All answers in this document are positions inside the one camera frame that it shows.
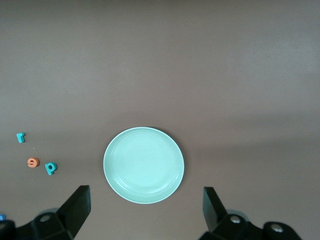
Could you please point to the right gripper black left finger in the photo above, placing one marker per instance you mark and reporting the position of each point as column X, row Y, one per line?
column 72, row 212

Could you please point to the teal letter d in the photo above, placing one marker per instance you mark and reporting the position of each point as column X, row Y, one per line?
column 50, row 171

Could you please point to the brown table cover sheet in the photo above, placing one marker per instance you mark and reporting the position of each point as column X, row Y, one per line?
column 160, row 62

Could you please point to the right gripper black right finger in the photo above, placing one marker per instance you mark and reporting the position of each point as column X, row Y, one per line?
column 215, row 215

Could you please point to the orange letter e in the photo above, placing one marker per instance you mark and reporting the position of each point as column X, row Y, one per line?
column 32, row 165

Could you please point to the mint green plate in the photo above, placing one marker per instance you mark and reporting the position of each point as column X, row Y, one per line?
column 143, row 165

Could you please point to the teal letter r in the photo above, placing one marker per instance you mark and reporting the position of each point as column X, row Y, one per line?
column 20, row 138

